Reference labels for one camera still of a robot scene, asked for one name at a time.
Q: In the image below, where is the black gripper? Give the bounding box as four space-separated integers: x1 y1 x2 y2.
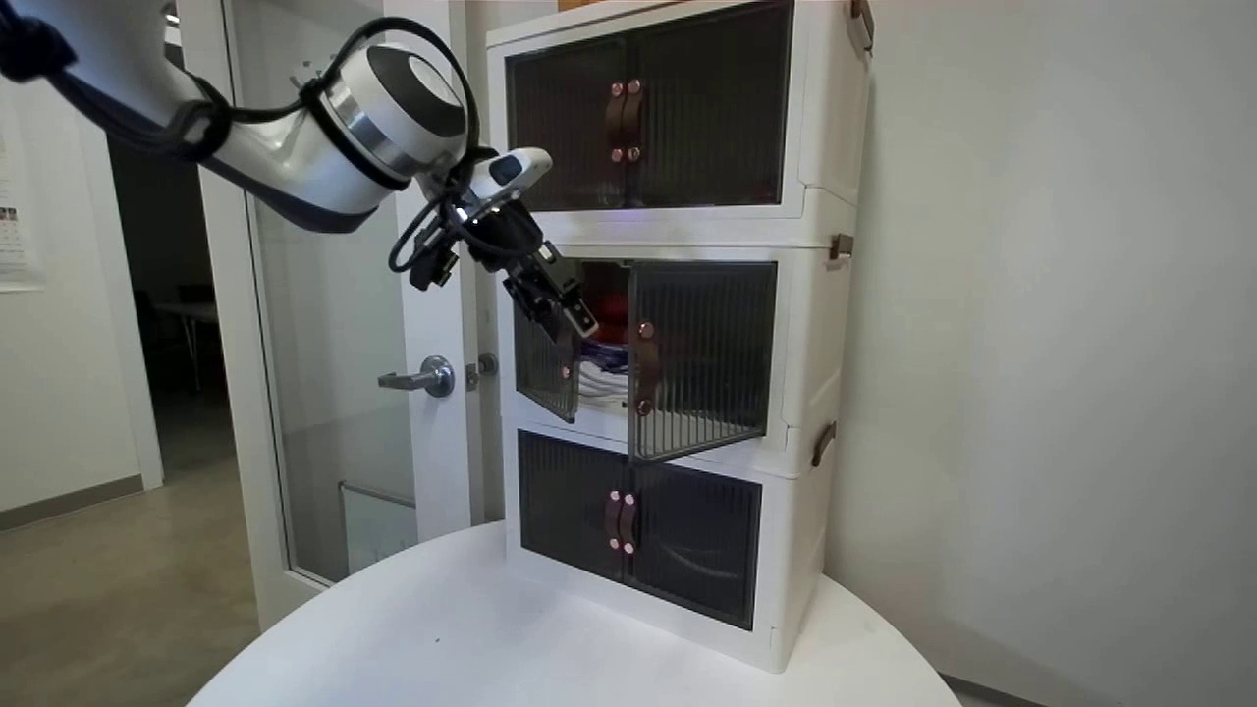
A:
470 196 603 347

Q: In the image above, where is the red item inside shelf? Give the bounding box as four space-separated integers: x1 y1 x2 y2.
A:
590 272 632 337

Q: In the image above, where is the smoked ribbed highest shelf door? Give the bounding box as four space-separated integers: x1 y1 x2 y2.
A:
508 37 628 212
622 0 796 212

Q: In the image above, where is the smoked ribbed lowest shelf door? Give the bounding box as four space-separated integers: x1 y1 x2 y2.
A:
622 456 767 634
520 428 626 583

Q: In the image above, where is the white stacked shelf cabinet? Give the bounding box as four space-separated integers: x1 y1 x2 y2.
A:
484 0 881 676

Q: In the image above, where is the white framed glass room door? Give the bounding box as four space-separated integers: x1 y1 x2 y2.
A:
171 0 508 634

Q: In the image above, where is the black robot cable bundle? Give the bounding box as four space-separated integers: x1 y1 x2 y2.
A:
296 11 492 293

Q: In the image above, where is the brown cabinet side handle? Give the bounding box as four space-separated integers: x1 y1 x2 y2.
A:
806 418 843 474

